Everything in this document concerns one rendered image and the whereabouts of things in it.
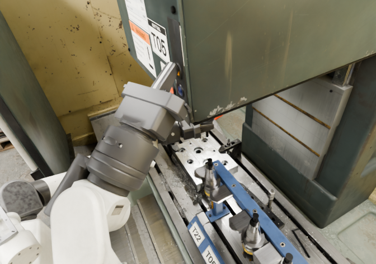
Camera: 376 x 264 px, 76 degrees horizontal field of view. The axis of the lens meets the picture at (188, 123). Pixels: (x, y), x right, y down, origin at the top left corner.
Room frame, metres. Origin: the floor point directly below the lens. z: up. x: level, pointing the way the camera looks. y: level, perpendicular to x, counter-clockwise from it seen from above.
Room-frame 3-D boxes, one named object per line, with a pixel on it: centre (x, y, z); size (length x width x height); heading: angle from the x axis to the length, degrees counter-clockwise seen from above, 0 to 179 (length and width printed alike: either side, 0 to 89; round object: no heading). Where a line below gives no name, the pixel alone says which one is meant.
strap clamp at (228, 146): (0.91, -0.20, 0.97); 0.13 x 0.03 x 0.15; 113
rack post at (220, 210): (0.59, -0.09, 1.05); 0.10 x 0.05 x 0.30; 113
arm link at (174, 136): (0.73, 0.03, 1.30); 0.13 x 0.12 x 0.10; 12
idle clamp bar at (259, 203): (0.58, -0.25, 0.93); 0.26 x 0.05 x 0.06; 28
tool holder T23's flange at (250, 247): (0.32, -0.14, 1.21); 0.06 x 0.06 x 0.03
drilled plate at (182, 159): (0.87, -0.06, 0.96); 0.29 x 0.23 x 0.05; 23
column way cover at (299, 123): (0.92, -0.48, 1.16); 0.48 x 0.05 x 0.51; 23
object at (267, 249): (0.27, -0.16, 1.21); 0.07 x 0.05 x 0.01; 113
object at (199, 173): (0.57, -0.03, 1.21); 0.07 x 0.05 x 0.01; 113
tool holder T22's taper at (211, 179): (0.52, -0.06, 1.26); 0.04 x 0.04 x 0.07
